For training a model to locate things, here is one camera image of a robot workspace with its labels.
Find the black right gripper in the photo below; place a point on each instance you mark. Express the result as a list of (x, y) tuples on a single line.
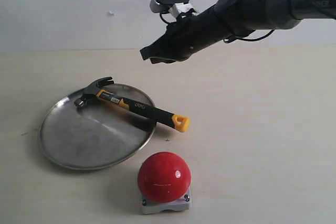
[(186, 37)]

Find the yellow black claw hammer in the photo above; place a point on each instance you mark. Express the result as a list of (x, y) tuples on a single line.
[(95, 90)]

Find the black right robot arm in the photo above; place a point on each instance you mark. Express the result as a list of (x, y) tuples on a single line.
[(231, 20)]

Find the red dome push button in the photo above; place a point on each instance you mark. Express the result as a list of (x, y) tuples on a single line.
[(164, 181)]

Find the round steel plate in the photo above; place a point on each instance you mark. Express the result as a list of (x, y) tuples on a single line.
[(95, 137)]

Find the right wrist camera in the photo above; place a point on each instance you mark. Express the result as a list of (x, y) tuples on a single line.
[(177, 8)]

